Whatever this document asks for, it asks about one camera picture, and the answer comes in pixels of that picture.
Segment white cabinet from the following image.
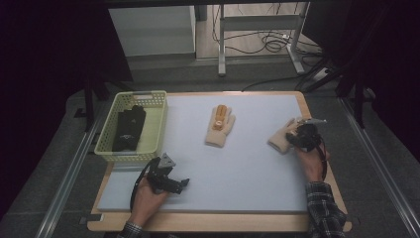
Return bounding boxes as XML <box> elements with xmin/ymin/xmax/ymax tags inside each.
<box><xmin>107</xmin><ymin>5</ymin><xmax>197</xmax><ymax>59</ymax></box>

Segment dark stand leg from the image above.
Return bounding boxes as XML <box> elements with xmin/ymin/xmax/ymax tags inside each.
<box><xmin>82</xmin><ymin>78</ymin><xmax>111</xmax><ymax>133</ymax></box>

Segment person's left hand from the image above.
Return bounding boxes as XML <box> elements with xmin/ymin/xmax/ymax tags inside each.
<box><xmin>127</xmin><ymin>177</ymin><xmax>170</xmax><ymax>228</ymax></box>

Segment beige glove with orange patch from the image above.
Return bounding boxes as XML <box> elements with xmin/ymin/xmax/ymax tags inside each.
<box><xmin>204</xmin><ymin>104</ymin><xmax>237</xmax><ymax>149</ymax></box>

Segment plain beige knit glove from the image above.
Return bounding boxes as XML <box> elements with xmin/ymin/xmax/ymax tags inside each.
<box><xmin>266</xmin><ymin>117</ymin><xmax>303</xmax><ymax>156</ymax></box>

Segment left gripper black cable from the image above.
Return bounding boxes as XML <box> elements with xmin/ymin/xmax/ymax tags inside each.
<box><xmin>129</xmin><ymin>158</ymin><xmax>160</xmax><ymax>212</ymax></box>

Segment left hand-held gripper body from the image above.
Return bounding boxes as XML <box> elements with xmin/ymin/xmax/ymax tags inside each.
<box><xmin>145</xmin><ymin>152</ymin><xmax>178</xmax><ymax>194</ymax></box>

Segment white power strip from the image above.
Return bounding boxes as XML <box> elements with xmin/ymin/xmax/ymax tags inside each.
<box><xmin>311</xmin><ymin>66</ymin><xmax>332</xmax><ymax>82</ymax></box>

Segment white foam mat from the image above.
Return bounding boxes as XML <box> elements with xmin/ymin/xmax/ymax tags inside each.
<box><xmin>96</xmin><ymin>93</ymin><xmax>310</xmax><ymax>213</ymax></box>

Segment white metal stand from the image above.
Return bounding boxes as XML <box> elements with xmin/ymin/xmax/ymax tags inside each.
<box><xmin>217</xmin><ymin>2</ymin><xmax>312</xmax><ymax>78</ymax></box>

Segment metal floor rail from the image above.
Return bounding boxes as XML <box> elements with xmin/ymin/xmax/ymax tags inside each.
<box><xmin>34</xmin><ymin>98</ymin><xmax>111</xmax><ymax>238</ymax></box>
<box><xmin>339</xmin><ymin>96</ymin><xmax>420</xmax><ymax>238</ymax></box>

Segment person's right hand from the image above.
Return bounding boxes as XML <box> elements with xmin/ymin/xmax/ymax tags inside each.
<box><xmin>294</xmin><ymin>145</ymin><xmax>332</xmax><ymax>183</ymax></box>

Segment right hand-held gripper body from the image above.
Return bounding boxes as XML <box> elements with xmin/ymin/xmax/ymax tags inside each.
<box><xmin>290</xmin><ymin>117</ymin><xmax>328</xmax><ymax>154</ymax></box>

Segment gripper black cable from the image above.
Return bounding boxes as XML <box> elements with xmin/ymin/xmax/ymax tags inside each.
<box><xmin>316</xmin><ymin>138</ymin><xmax>329</xmax><ymax>182</ymax></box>
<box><xmin>129</xmin><ymin>158</ymin><xmax>160</xmax><ymax>212</ymax></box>

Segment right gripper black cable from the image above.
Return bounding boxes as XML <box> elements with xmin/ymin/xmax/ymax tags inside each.
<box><xmin>316</xmin><ymin>138</ymin><xmax>329</xmax><ymax>182</ymax></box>

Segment black floor cables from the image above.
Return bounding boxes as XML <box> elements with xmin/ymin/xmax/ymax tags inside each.
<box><xmin>212</xmin><ymin>3</ymin><xmax>324</xmax><ymax>57</ymax></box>

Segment pale yellow plastic basket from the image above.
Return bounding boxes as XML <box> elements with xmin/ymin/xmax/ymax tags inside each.
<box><xmin>93</xmin><ymin>89</ymin><xmax>169</xmax><ymax>164</ymax></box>

